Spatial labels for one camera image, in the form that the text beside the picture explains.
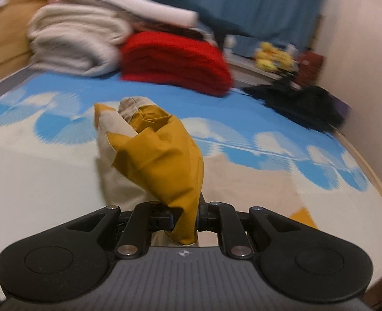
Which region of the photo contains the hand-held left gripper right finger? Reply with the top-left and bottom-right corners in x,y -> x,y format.
196,201 -> 308,258

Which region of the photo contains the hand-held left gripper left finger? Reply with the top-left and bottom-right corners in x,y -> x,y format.
66,202 -> 183,260

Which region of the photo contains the yellow and beige garment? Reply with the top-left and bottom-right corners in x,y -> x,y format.
94,95 -> 318,246

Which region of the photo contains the pile of black clothes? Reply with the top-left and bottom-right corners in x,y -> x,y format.
243,82 -> 346,133

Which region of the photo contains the blue and white bed sheet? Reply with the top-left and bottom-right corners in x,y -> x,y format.
0,70 -> 374,302

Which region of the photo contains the red knit sweater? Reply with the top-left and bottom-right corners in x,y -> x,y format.
119,32 -> 234,97

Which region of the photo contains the yellow plush toy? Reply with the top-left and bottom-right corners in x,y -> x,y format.
254,41 -> 296,72

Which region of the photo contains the purple cushion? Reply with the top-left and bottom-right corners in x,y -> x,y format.
335,99 -> 352,115

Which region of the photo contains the dark red box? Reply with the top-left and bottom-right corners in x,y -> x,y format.
295,51 -> 325,87

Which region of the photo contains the folded cream blanket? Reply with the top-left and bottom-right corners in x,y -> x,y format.
27,5 -> 132,78

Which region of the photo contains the folded white cloth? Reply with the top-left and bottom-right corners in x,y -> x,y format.
106,0 -> 200,29

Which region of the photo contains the blue curtain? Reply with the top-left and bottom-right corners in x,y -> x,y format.
178,0 -> 328,53

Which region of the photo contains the tan wooden headboard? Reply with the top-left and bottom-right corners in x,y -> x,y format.
0,0 -> 60,89

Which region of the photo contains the wooden bed frame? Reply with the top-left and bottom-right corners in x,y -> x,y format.
335,130 -> 382,216

